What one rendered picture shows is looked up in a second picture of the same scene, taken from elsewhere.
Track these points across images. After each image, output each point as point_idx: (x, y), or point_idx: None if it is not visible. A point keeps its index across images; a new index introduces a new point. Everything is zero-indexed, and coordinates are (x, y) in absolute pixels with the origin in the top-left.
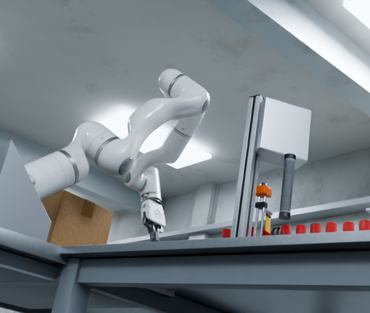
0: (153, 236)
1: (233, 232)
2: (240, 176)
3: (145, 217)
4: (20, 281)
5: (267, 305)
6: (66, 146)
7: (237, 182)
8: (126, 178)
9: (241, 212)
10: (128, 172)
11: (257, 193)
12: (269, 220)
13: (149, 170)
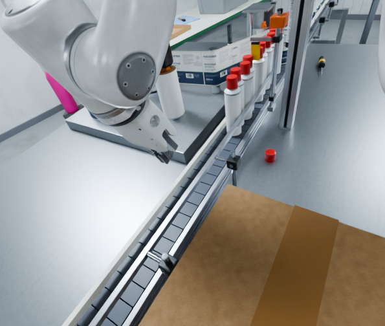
0: (171, 152)
1: (299, 81)
2: (310, 13)
3: (168, 137)
4: None
5: None
6: None
7: (308, 22)
8: (139, 83)
9: (304, 58)
10: (138, 57)
11: (285, 26)
12: (253, 46)
13: (83, 2)
